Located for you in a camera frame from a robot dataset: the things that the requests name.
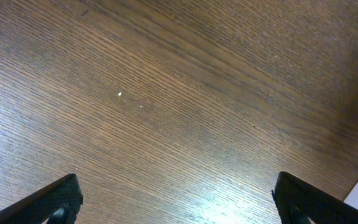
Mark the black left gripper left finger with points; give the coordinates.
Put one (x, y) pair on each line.
(58, 202)

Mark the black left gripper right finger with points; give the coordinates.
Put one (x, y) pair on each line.
(300, 202)

